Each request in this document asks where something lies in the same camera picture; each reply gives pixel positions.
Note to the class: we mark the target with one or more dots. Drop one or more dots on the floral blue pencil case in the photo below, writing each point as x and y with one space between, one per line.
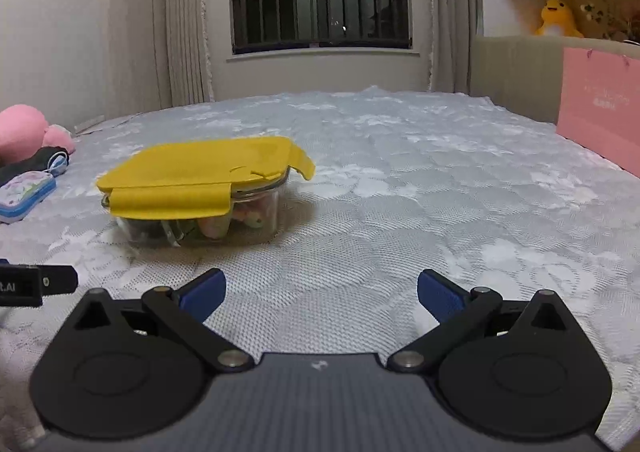
25 192

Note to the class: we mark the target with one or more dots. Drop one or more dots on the pink and green toy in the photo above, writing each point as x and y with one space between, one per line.
212 228

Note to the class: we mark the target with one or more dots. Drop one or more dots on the clear glass container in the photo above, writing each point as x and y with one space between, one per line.
250 227

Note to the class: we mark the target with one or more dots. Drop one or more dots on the white lace bedspread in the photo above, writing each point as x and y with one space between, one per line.
400 171

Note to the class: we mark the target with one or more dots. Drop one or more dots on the white cloth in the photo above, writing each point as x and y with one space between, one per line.
17 382

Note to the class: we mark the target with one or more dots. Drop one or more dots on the beige curtain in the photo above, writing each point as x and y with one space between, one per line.
187 16
452 6

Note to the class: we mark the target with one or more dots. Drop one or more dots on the pink plush toy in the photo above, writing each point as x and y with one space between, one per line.
22 129

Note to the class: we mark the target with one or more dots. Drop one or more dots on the yellow container lid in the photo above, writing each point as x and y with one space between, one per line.
200 166

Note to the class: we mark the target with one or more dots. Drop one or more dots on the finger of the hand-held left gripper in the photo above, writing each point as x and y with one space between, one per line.
60 279

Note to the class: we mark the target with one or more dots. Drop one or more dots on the dark cloth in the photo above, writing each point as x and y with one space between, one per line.
30 164

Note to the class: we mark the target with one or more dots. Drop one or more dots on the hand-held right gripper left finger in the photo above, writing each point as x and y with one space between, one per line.
202 293

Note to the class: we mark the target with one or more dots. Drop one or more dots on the brown spotted plush toy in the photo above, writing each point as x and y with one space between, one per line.
612 21

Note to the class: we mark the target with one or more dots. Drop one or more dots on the beige padded headboard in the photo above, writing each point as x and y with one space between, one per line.
515 76

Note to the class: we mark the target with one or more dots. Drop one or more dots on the pink paper bag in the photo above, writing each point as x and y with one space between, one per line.
600 106

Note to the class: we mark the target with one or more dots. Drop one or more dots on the yellow duck plush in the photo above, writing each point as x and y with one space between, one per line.
557 19

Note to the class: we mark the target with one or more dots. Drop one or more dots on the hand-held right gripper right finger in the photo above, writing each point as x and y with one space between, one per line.
442 294

